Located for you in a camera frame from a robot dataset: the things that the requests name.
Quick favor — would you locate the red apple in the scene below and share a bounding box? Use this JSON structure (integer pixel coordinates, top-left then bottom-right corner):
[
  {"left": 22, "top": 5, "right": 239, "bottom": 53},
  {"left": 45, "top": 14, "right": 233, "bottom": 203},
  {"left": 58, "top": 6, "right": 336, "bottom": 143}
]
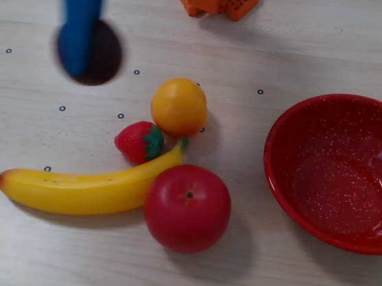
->
[{"left": 140, "top": 160, "right": 236, "bottom": 259}]

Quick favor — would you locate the yellow banana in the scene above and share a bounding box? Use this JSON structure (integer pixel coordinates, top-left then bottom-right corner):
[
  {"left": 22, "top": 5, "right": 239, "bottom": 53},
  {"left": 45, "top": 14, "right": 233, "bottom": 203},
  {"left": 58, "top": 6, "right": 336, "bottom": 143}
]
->
[{"left": 0, "top": 115, "right": 190, "bottom": 228}]

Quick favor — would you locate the orange fruit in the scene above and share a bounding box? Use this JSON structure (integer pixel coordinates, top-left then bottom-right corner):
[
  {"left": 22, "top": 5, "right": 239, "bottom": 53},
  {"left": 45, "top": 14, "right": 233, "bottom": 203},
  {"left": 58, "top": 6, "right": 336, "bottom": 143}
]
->
[{"left": 147, "top": 74, "right": 212, "bottom": 142}]

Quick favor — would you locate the red strawberry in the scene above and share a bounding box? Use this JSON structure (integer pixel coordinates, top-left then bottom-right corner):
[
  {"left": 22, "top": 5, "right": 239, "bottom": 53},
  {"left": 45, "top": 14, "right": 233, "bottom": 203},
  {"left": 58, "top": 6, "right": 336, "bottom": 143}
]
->
[{"left": 112, "top": 117, "right": 167, "bottom": 167}]

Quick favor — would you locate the red speckled bowl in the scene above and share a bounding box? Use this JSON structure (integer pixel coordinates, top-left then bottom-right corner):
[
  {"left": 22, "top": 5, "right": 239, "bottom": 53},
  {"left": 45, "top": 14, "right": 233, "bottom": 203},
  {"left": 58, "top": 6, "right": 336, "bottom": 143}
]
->
[{"left": 254, "top": 85, "right": 382, "bottom": 257}]

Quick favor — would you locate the dark purple plum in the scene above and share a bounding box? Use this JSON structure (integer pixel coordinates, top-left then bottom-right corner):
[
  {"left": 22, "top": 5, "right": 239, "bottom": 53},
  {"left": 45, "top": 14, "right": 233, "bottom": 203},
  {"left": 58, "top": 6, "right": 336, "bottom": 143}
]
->
[{"left": 51, "top": 14, "right": 127, "bottom": 90}]

